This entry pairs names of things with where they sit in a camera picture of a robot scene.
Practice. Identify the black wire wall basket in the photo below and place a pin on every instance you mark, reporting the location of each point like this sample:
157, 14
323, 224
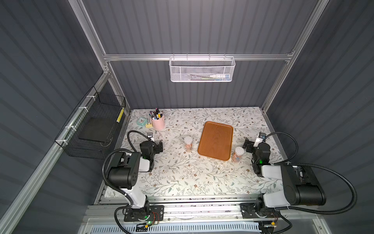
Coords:
94, 128

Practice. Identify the pink pen cup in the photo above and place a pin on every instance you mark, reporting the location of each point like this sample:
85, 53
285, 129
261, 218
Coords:
158, 124

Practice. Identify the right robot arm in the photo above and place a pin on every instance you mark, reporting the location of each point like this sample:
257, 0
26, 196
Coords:
301, 186

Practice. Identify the pens in pink cup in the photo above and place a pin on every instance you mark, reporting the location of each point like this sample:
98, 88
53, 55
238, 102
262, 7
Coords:
156, 114

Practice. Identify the brown wooden tray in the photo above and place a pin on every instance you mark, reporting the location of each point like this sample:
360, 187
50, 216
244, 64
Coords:
216, 141

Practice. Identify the small green alarm clock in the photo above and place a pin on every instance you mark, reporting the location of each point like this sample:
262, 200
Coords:
142, 121

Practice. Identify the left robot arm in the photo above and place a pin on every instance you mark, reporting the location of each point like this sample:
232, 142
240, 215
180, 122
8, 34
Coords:
120, 172

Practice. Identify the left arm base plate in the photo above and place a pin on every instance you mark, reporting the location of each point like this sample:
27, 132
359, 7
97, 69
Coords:
151, 213

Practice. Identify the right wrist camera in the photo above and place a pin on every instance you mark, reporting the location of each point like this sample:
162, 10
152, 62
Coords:
259, 139

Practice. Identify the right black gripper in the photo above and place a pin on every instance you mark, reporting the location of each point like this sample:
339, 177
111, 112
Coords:
251, 147

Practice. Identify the candy jar with patterned lid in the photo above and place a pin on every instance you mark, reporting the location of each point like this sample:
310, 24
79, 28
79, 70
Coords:
188, 141

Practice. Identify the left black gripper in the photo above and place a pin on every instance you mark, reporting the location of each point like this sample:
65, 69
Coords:
157, 146

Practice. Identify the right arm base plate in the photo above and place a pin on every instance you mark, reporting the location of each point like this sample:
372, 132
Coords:
254, 210

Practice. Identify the white marker in basket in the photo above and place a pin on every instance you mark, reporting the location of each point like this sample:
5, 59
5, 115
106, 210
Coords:
220, 76

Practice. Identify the white mesh wall basket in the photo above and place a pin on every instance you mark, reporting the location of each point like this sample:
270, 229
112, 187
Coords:
199, 68

